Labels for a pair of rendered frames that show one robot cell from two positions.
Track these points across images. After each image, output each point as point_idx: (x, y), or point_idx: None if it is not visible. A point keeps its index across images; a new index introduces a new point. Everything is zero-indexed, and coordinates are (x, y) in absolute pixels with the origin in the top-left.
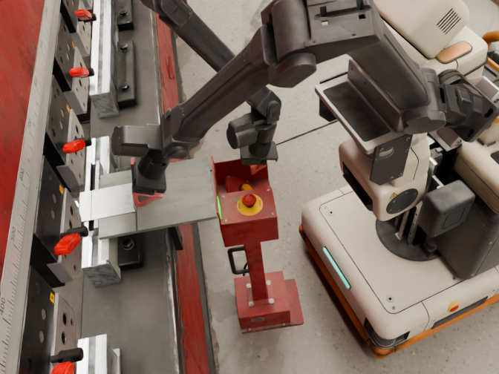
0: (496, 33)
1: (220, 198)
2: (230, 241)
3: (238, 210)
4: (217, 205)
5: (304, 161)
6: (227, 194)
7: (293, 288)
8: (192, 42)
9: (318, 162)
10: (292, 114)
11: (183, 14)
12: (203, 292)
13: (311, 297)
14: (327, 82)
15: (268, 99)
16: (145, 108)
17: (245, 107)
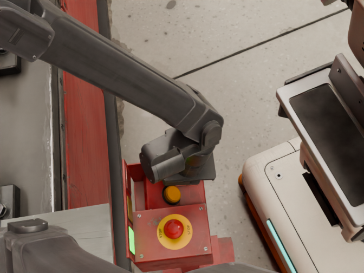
0: None
1: (135, 218)
2: (149, 269)
3: (159, 240)
4: (128, 244)
5: (247, 85)
6: (144, 213)
7: (229, 249)
8: (66, 69)
9: (264, 88)
10: (235, 21)
11: (36, 40)
12: (125, 253)
13: (249, 261)
14: (296, 83)
15: (203, 120)
16: (33, 79)
17: (180, 10)
